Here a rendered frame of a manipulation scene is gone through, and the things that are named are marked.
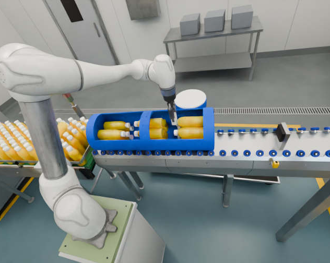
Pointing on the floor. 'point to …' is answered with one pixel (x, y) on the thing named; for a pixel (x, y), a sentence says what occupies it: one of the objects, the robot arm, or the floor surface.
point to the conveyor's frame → (4, 170)
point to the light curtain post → (312, 207)
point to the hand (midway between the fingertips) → (174, 118)
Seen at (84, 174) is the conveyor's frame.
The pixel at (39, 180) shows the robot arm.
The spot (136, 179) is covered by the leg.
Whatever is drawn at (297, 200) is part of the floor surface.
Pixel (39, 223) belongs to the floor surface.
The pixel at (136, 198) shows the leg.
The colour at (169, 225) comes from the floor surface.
